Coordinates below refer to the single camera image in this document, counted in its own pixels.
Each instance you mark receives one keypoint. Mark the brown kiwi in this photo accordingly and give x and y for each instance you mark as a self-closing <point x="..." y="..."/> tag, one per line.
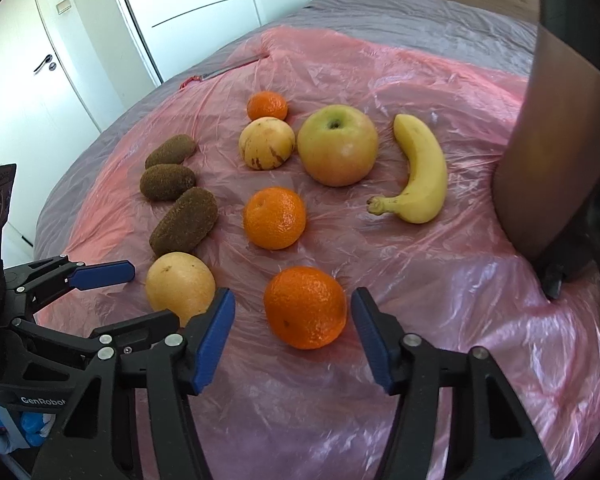
<point x="164" y="182"/>
<point x="173" y="151"/>

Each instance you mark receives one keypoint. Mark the large front kiwi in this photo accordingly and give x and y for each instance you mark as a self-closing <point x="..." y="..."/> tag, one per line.
<point x="191" y="218"/>

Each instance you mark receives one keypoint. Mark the white door with handle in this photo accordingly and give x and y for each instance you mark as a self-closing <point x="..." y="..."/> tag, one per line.
<point x="43" y="124"/>

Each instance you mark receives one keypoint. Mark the grey purple bedspread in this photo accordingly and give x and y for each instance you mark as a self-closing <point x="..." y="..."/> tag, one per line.
<point x="440" y="27"/>

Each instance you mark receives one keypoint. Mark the small mandarin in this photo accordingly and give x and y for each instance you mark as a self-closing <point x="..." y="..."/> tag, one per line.
<point x="267" y="104"/>

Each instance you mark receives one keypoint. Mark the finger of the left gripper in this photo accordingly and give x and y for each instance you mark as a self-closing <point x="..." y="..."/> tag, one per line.
<point x="76" y="275"/>
<point x="137" y="334"/>

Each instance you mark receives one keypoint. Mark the white wardrobe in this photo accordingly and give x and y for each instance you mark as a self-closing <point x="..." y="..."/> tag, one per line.
<point x="205" y="5"/>

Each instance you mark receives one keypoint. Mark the large front orange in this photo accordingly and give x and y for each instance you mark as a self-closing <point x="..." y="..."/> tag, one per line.
<point x="306" y="308"/>

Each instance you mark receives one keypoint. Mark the orange mandarin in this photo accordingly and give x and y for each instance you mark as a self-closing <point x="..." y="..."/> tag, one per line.
<point x="274" y="218"/>

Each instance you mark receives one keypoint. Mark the yellow banana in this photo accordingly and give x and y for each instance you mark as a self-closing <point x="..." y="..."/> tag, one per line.
<point x="424" y="195"/>

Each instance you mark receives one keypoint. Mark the steel black electric kettle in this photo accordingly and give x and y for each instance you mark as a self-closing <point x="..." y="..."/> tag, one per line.
<point x="546" y="189"/>

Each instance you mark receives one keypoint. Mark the large yellow-green apple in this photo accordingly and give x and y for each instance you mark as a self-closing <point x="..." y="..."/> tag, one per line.
<point x="338" y="145"/>

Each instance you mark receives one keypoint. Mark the round yellow pear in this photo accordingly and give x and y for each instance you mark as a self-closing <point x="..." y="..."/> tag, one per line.
<point x="180" y="283"/>

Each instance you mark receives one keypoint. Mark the pink plastic sheet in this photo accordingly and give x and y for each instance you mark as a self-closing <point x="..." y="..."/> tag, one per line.
<point x="274" y="412"/>

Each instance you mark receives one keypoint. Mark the yellow striped pepino melon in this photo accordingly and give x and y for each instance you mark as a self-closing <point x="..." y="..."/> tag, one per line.
<point x="266" y="143"/>

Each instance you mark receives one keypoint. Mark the white blue gloved hand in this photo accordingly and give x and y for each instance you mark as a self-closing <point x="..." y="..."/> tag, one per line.
<point x="23" y="429"/>

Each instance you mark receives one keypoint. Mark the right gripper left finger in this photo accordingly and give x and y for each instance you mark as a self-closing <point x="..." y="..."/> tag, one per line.
<point x="95" y="437"/>

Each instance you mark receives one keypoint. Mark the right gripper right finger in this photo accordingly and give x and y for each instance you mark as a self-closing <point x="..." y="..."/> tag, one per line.
<point x="491" y="435"/>

